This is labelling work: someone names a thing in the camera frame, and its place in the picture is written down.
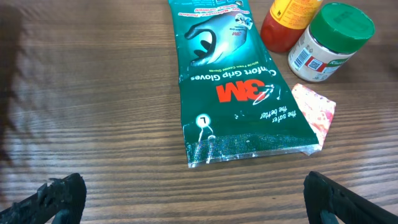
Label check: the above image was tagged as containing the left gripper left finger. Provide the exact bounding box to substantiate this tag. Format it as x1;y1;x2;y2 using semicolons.
1;173;87;224

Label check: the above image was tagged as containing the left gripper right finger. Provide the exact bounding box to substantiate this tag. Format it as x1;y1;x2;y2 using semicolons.
303;171;397;224

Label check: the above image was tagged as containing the small red white carton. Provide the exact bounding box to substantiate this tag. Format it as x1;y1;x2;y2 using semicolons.
292;84;336;151

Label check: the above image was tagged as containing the green 3M gloves pack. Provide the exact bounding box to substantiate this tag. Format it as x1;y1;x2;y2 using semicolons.
169;0;318;168

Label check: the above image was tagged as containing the green lid jar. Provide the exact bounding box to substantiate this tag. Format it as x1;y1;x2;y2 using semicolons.
288;2;375;82

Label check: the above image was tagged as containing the yellow sauce bottle green cap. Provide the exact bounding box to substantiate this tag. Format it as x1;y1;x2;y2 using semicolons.
261;0;323;53

